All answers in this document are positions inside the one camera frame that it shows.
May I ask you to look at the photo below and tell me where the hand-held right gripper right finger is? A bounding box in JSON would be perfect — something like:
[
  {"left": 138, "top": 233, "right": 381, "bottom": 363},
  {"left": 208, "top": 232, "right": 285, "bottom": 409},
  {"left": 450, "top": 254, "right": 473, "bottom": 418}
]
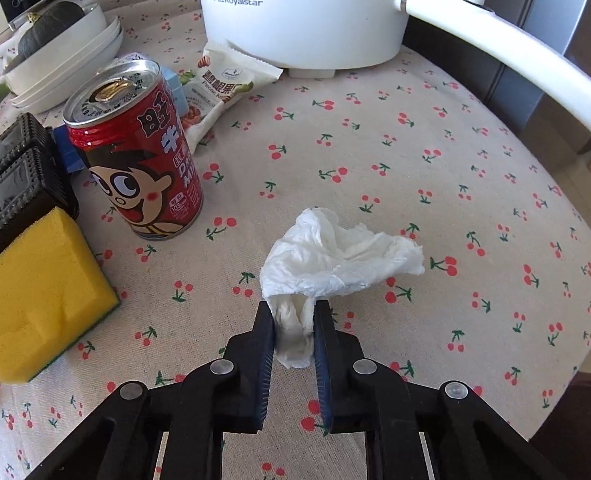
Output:
[{"left": 313, "top": 299, "right": 571, "bottom": 480}]

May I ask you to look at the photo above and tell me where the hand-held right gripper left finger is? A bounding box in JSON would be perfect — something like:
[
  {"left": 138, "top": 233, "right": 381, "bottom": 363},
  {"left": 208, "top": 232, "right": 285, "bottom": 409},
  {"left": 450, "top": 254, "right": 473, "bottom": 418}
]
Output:
[{"left": 25, "top": 300, "right": 277, "bottom": 480}]

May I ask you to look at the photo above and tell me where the white tissue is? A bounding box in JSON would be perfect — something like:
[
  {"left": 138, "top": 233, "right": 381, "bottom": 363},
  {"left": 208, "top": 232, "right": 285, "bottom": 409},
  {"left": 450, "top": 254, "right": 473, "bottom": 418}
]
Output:
[{"left": 259, "top": 206, "right": 426, "bottom": 370}]

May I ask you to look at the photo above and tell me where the yellow sponge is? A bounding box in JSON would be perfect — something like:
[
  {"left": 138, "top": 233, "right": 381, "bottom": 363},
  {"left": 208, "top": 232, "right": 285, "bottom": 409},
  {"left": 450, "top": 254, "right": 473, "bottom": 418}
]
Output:
[{"left": 0, "top": 206, "right": 122, "bottom": 386}]

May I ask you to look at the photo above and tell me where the dark brown trash bin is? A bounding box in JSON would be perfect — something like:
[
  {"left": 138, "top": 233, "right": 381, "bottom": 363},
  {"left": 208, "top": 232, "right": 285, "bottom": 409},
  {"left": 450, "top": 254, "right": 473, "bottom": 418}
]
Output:
[{"left": 523, "top": 370, "right": 591, "bottom": 480}]

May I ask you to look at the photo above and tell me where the cherry print tablecloth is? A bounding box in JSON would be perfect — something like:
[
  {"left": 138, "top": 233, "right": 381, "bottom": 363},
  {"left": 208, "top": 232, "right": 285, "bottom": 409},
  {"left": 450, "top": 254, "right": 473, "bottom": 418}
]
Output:
[{"left": 0, "top": 0, "right": 591, "bottom": 480}]

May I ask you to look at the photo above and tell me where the red cartoon drink can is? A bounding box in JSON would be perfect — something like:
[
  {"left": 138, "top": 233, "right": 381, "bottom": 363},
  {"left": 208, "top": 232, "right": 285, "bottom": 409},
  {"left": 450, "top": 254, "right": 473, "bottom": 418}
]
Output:
[{"left": 62, "top": 58, "right": 205, "bottom": 241}]

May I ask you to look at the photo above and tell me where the white snack packet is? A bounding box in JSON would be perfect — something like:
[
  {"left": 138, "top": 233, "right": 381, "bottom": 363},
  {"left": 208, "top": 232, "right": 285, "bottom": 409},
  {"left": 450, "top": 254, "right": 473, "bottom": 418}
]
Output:
[{"left": 179, "top": 42, "right": 284, "bottom": 151}]

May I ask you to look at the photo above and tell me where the black plastic biscuit tray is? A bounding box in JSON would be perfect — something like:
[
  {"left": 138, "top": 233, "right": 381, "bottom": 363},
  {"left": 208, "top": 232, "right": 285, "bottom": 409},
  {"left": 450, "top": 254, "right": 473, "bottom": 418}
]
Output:
[{"left": 0, "top": 111, "right": 80, "bottom": 278}]

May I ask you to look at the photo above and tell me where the white bowl stack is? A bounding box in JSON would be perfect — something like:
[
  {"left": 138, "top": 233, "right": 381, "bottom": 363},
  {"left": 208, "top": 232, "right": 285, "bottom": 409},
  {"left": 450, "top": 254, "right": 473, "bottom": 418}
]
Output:
[{"left": 12, "top": 16, "right": 122, "bottom": 106}]

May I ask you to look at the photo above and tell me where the white electric pot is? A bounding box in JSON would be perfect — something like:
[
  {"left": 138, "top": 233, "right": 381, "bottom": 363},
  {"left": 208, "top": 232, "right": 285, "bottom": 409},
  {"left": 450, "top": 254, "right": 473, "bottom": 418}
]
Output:
[{"left": 194, "top": 0, "right": 591, "bottom": 142}]

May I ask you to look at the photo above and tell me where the dark green pumpkin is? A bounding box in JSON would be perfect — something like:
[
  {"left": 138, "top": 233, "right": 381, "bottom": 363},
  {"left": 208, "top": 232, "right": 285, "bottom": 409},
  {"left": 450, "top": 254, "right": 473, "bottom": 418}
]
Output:
[{"left": 18, "top": 1, "right": 87, "bottom": 60}]

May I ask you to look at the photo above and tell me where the grey refrigerator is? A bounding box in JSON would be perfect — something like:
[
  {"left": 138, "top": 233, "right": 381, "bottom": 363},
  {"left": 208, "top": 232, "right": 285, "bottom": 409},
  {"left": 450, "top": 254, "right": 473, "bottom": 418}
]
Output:
[{"left": 400, "top": 0, "right": 591, "bottom": 156}]

